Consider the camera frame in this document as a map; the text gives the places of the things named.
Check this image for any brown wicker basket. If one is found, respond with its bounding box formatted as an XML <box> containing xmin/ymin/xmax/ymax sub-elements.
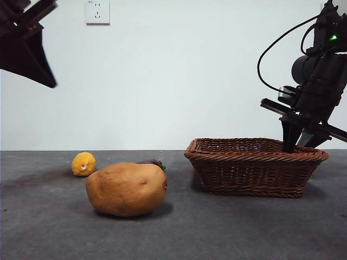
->
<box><xmin>184</xmin><ymin>138</ymin><xmax>330</xmax><ymax>199</ymax></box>

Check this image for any yellow corn cob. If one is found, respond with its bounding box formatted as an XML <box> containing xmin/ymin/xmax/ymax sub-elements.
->
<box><xmin>71</xmin><ymin>152</ymin><xmax>97</xmax><ymax>178</ymax></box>

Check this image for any purple eggplant with green stem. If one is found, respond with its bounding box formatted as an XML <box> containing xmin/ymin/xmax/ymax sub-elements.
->
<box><xmin>137</xmin><ymin>159</ymin><xmax>166</xmax><ymax>171</ymax></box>

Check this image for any brown potato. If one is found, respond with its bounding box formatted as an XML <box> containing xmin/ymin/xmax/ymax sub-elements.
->
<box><xmin>85</xmin><ymin>161</ymin><xmax>168</xmax><ymax>218</ymax></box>

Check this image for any pale grey camera box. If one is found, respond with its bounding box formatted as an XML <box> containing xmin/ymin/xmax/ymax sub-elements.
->
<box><xmin>278</xmin><ymin>86</ymin><xmax>298</xmax><ymax>105</ymax></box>

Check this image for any black cable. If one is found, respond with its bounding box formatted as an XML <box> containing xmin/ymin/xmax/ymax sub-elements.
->
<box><xmin>300</xmin><ymin>23</ymin><xmax>320</xmax><ymax>55</ymax></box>
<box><xmin>256</xmin><ymin>10</ymin><xmax>326</xmax><ymax>93</ymax></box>

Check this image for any white wall socket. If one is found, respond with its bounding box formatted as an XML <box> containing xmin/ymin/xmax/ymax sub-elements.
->
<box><xmin>86</xmin><ymin>0</ymin><xmax>111</xmax><ymax>26</ymax></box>

